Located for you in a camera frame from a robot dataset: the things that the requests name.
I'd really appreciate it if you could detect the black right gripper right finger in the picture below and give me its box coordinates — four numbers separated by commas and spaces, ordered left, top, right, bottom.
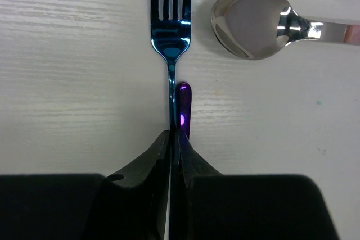
170, 130, 339, 239

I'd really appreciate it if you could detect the purple spoon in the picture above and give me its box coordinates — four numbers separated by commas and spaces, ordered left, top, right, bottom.
176, 82, 192, 139

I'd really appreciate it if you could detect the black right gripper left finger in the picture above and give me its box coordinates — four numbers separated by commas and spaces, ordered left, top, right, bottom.
1, 131, 169, 239

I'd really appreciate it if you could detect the blue fork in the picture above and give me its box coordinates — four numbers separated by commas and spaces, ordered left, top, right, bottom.
150, 0, 192, 134

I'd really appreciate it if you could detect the pink handled silver spoon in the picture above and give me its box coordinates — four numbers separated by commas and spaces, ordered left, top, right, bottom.
210, 0, 359, 60

